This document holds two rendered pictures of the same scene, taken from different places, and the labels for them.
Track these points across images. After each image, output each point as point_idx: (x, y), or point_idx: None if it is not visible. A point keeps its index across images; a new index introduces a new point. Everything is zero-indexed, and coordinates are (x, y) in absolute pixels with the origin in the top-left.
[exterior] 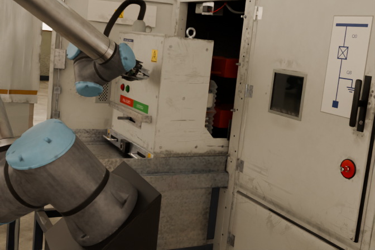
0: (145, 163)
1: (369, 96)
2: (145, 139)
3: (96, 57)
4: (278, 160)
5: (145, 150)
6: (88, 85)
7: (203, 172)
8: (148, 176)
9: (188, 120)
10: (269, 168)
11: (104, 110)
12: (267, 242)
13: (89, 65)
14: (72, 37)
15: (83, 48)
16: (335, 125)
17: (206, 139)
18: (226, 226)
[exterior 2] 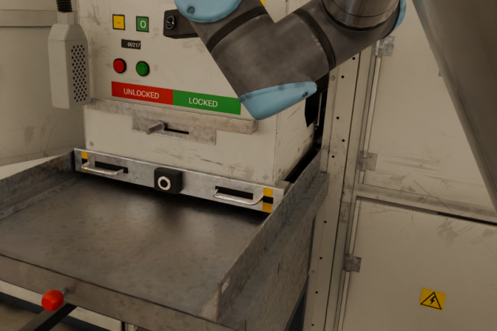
0: (280, 210)
1: None
2: (237, 162)
3: (382, 11)
4: (465, 145)
5: (248, 182)
6: (308, 92)
7: (310, 185)
8: (293, 232)
9: (297, 109)
10: (443, 159)
11: (21, 112)
12: (440, 257)
13: (293, 35)
14: None
15: None
16: None
17: (304, 132)
18: (328, 246)
